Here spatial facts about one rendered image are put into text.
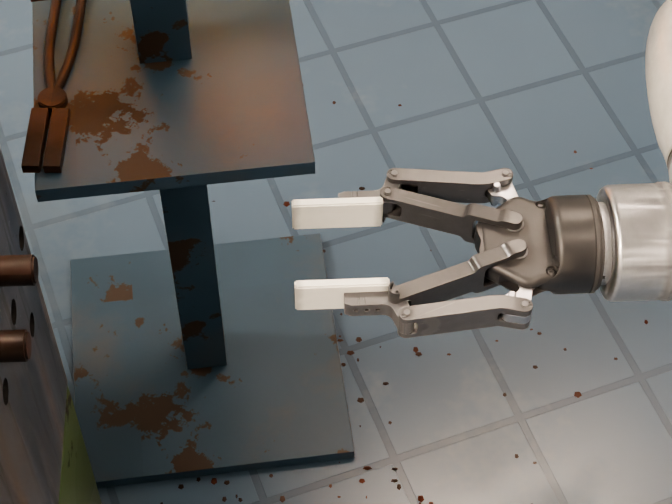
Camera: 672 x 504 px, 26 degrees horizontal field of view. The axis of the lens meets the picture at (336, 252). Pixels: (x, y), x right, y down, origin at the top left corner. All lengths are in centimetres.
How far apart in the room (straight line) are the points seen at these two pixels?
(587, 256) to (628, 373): 118
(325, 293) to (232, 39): 67
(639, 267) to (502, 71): 154
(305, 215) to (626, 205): 24
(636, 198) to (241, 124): 62
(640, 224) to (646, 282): 4
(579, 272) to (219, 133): 62
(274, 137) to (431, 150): 91
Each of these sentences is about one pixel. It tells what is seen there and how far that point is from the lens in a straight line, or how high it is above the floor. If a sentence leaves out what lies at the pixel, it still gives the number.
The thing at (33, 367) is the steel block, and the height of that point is 66.
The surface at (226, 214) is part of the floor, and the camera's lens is 239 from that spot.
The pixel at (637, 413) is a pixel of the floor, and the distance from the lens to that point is 222.
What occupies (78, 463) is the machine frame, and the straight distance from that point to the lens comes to 175.
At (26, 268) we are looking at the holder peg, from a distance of 127.
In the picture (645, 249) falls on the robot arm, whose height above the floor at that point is 103.
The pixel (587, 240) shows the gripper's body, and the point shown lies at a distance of 109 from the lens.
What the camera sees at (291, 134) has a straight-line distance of 160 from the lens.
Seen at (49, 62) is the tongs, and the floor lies 69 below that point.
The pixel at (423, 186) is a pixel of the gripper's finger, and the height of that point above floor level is 100.
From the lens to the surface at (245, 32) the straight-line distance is 170.
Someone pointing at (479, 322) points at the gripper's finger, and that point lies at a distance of 108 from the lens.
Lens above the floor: 189
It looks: 54 degrees down
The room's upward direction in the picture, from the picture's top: straight up
